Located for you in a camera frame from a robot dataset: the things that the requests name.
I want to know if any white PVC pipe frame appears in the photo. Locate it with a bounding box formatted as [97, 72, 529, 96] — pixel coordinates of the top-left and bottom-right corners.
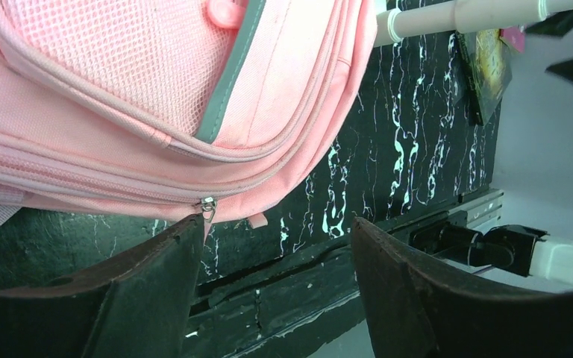
[374, 0, 573, 47]

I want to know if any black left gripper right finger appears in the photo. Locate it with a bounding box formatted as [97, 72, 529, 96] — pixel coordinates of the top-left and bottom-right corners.
[351, 218, 573, 357]

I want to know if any green cover book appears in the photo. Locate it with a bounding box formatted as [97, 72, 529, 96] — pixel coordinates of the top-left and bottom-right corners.
[455, 29, 512, 125]

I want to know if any pink small book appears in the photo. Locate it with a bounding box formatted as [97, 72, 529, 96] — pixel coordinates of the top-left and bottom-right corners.
[499, 26, 525, 53]

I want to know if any aluminium frame rail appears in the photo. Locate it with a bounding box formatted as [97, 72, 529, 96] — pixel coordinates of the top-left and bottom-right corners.
[450, 189, 504, 233]

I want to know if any pink student backpack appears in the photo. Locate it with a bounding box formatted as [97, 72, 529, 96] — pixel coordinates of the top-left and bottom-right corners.
[0, 1, 377, 227]

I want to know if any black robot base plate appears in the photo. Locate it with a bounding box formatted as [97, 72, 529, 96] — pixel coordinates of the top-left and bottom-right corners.
[181, 218, 365, 357]

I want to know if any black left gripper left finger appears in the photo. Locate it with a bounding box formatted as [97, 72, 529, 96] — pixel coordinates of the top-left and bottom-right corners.
[0, 215, 204, 357]

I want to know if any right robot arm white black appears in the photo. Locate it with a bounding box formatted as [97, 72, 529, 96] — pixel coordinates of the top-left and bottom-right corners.
[409, 221, 573, 286]

